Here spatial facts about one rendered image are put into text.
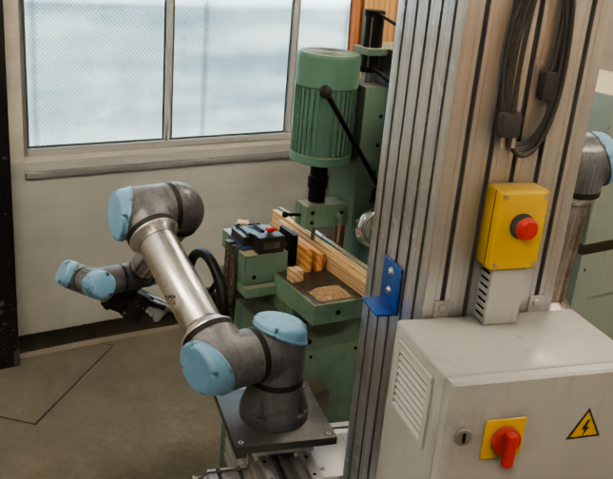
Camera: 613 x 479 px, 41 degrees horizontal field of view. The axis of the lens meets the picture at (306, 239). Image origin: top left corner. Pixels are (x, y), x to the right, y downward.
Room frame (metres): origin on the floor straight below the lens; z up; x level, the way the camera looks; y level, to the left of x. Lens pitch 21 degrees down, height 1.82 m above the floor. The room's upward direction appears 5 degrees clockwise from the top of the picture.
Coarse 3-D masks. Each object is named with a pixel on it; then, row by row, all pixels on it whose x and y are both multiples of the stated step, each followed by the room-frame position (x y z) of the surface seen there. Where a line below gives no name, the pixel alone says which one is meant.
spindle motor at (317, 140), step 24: (312, 48) 2.32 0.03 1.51; (336, 48) 2.36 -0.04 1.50; (312, 72) 2.22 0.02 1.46; (336, 72) 2.21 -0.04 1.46; (312, 96) 2.22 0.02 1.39; (336, 96) 2.21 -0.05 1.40; (312, 120) 2.21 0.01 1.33; (336, 120) 2.22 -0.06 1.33; (312, 144) 2.21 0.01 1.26; (336, 144) 2.22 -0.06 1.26
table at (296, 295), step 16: (224, 240) 2.44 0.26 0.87; (320, 272) 2.17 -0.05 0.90; (240, 288) 2.10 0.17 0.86; (256, 288) 2.09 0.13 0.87; (272, 288) 2.11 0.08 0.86; (288, 288) 2.06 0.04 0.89; (304, 288) 2.05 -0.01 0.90; (288, 304) 2.06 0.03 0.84; (304, 304) 1.98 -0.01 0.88; (320, 304) 1.95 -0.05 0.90; (336, 304) 1.98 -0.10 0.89; (352, 304) 2.00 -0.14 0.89; (320, 320) 1.95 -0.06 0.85; (336, 320) 1.98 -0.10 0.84
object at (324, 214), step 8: (304, 200) 2.30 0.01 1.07; (328, 200) 2.32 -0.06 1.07; (336, 200) 2.33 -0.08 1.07; (296, 208) 2.29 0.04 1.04; (304, 208) 2.25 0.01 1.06; (312, 208) 2.25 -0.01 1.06; (320, 208) 2.26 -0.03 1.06; (328, 208) 2.28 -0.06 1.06; (336, 208) 2.29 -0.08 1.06; (344, 208) 2.30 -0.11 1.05; (304, 216) 2.25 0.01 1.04; (312, 216) 2.25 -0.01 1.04; (320, 216) 2.26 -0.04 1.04; (328, 216) 2.28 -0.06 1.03; (304, 224) 2.24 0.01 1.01; (312, 224) 2.24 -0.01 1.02; (320, 224) 2.26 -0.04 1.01; (328, 224) 2.28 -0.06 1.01; (336, 224) 2.29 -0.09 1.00; (344, 224) 2.31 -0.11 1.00
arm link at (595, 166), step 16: (592, 144) 1.69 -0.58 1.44; (608, 144) 1.70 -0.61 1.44; (592, 160) 1.67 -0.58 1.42; (608, 160) 1.68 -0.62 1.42; (592, 176) 1.67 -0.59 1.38; (608, 176) 1.69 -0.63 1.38; (576, 192) 1.67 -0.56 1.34; (592, 192) 1.68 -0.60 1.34; (576, 208) 1.69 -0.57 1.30; (576, 224) 1.70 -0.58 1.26; (576, 240) 1.70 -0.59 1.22; (560, 272) 1.70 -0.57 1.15; (560, 288) 1.71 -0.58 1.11; (560, 304) 1.71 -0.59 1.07
